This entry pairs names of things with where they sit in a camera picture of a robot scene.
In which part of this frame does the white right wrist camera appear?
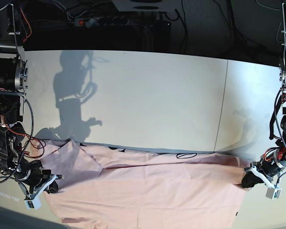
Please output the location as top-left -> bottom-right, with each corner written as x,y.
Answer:
24,197 -> 41,210

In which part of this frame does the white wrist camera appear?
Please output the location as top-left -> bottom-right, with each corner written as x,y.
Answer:
24,197 -> 41,210
266,187 -> 282,199

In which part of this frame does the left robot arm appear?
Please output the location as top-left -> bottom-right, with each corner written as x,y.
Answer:
241,0 -> 286,190

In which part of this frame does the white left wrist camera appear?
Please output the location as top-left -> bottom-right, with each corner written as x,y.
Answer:
266,187 -> 282,199

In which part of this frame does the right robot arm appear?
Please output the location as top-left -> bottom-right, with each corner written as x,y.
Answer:
0,0 -> 62,203

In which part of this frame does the black power strip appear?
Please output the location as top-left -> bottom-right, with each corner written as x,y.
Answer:
74,16 -> 130,28

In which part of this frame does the pink T-shirt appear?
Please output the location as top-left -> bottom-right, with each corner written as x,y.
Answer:
31,141 -> 249,229

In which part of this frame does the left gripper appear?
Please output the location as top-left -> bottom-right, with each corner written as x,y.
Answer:
241,147 -> 286,188

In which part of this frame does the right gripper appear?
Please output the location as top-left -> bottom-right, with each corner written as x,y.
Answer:
13,159 -> 62,198

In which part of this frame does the black power adapter box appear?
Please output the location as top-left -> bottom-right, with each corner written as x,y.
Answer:
153,20 -> 171,36

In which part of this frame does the grey camera stand base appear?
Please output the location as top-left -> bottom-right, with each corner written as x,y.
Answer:
112,0 -> 181,12

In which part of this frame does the metal table leg column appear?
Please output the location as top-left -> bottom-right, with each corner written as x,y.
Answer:
142,26 -> 153,52

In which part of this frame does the white cable on floor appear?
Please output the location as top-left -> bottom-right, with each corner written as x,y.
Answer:
256,0 -> 286,43

